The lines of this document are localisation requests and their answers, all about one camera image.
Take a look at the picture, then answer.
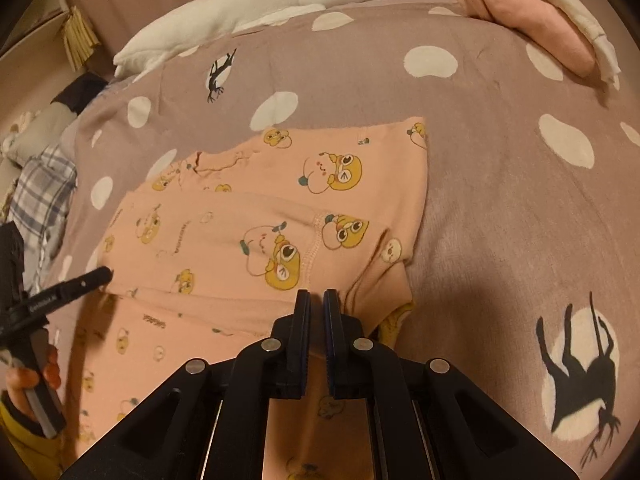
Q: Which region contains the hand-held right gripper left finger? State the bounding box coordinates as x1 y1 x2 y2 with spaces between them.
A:
60 289 313 480

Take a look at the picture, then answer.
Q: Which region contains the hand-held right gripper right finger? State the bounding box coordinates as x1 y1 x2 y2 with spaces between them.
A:
322 288 581 480

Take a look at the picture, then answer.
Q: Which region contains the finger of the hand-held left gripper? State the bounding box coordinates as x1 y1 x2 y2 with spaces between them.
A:
47 266 114 297

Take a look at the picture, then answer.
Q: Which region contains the pink cartoon print pajama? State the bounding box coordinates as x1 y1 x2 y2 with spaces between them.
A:
65 116 431 480

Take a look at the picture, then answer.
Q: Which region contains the person's left forearm yellow sleeve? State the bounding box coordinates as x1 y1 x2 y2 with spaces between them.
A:
0 390 63 466

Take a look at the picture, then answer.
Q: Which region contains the person's left hand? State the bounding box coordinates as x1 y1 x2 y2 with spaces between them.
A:
6 345 62 396

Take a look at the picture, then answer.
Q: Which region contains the blue plaid cloth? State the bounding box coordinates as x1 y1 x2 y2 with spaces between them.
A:
7 145 78 261

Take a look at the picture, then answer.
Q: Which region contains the grey pillow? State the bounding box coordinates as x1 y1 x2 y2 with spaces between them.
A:
5 102 81 166

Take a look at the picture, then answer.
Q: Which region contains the dark cloth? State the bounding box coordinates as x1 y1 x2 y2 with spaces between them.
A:
52 72 108 111

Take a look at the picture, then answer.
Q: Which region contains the mauve polka dot blanket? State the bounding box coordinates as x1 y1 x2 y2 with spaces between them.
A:
37 0 640 480

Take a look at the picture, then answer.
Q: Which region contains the yellow tassel fringe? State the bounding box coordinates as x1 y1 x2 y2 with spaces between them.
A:
60 6 101 72

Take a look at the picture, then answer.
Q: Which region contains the white goose plush toy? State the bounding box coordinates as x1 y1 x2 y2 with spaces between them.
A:
112 0 406 81

